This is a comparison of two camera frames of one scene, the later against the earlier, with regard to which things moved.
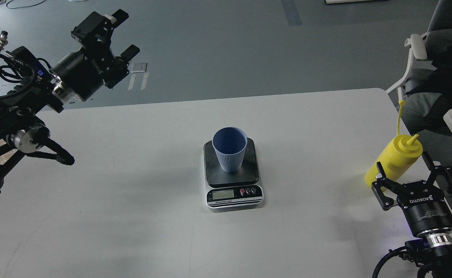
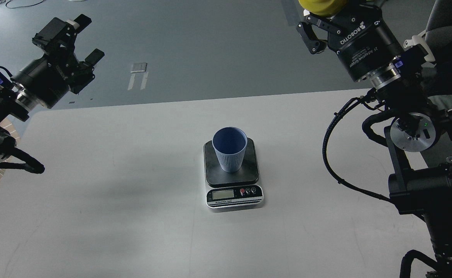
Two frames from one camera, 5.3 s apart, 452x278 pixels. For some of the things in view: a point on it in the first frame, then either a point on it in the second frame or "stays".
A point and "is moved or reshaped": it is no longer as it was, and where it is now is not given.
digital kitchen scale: (242, 188) stays
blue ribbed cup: (229, 143) stays
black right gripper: (425, 206) to (366, 43)
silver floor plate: (139, 67) stays
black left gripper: (82, 73) to (46, 81)
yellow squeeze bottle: (397, 158) is moved or reshaped
